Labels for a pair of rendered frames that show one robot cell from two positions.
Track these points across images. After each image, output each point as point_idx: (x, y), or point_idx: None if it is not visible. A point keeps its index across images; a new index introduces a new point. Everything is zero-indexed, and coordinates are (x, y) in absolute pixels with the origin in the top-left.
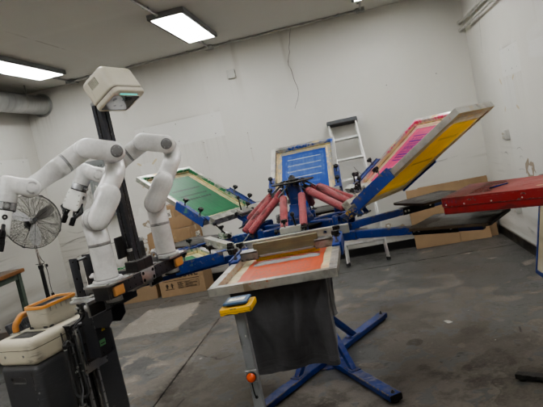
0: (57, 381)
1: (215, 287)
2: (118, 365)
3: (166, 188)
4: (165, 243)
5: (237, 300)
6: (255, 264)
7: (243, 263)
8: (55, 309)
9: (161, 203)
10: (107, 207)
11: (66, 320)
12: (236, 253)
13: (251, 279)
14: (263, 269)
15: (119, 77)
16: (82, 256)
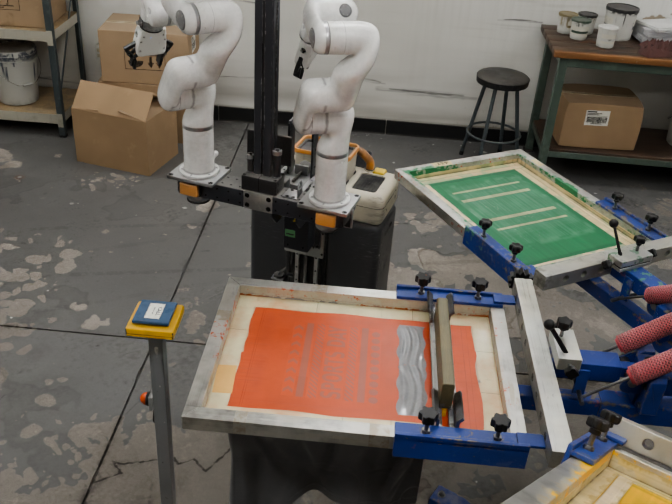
0: (271, 231)
1: (229, 283)
2: (367, 276)
3: (301, 109)
4: (315, 182)
5: (142, 312)
6: (412, 326)
7: None
8: (309, 160)
9: (298, 125)
10: (165, 89)
11: None
12: (461, 290)
13: (297, 325)
14: (359, 338)
15: None
16: None
